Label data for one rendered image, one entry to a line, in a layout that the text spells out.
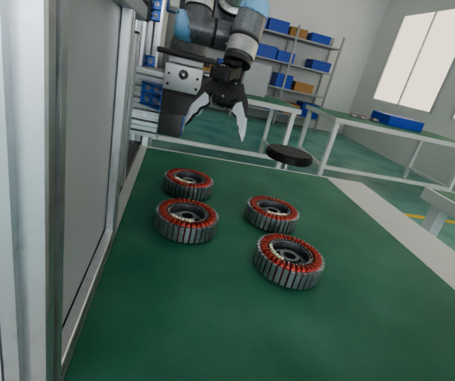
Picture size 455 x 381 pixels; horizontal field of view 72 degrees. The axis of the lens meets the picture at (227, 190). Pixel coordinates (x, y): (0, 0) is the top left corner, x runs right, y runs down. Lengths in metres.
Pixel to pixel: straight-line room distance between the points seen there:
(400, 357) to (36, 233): 0.43
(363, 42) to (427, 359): 8.03
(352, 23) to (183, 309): 8.00
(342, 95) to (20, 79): 8.16
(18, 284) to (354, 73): 8.24
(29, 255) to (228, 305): 0.28
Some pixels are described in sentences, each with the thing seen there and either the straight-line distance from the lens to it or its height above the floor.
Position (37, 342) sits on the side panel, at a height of 0.84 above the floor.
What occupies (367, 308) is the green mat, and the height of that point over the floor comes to 0.75.
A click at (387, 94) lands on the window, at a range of 7.42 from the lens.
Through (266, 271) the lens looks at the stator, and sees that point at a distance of 0.49.
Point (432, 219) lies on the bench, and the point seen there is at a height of 0.64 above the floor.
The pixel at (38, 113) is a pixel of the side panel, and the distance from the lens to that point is 0.18.
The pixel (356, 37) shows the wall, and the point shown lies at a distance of 8.28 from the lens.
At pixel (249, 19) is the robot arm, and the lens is 0.84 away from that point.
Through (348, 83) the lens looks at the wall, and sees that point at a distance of 8.30.
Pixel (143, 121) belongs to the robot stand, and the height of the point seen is 0.74.
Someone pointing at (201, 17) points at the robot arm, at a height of 1.13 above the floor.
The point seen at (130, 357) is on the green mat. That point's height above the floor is 0.75.
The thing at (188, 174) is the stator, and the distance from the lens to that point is 0.74.
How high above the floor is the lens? 1.04
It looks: 22 degrees down
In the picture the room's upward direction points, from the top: 13 degrees clockwise
